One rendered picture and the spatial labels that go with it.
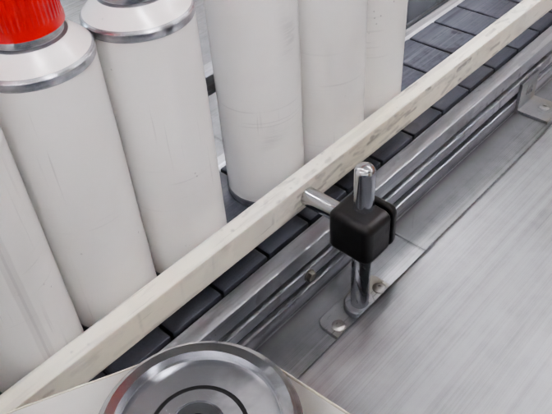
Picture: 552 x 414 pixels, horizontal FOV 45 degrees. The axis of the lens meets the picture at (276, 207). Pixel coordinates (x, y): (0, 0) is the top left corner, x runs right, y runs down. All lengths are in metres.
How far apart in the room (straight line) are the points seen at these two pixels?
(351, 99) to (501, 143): 0.19
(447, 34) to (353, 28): 0.23
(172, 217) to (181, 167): 0.03
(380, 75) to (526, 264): 0.16
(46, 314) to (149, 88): 0.11
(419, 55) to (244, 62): 0.25
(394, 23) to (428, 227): 0.15
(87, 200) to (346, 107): 0.19
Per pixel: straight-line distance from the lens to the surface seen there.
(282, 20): 0.37
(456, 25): 0.64
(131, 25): 0.30
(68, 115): 0.29
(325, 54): 0.41
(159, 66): 0.31
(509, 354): 0.37
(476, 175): 0.55
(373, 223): 0.37
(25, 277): 0.31
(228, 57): 0.37
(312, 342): 0.43
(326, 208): 0.39
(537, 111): 0.63
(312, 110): 0.43
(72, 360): 0.34
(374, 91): 0.47
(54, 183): 0.31
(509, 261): 0.41
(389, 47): 0.46
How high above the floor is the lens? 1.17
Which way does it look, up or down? 42 degrees down
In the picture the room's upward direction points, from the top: 4 degrees counter-clockwise
